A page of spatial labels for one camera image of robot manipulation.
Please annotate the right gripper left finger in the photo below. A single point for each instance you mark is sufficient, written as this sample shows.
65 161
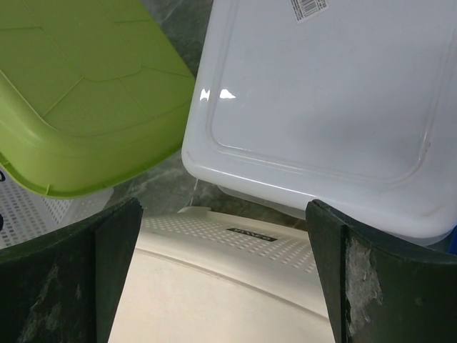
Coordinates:
65 286

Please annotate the green basket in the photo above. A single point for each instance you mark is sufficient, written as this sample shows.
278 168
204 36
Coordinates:
93 94

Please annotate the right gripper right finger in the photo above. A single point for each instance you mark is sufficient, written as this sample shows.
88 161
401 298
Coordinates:
378 287

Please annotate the blue plastic container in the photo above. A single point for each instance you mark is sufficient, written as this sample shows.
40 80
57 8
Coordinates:
452 247

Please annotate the white basket at bottom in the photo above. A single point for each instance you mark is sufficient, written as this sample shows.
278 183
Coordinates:
35 211

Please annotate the cream perforated laundry basket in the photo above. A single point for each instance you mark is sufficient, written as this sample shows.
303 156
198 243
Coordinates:
204 276

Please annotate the large white plastic container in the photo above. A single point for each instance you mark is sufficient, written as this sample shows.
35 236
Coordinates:
349 102

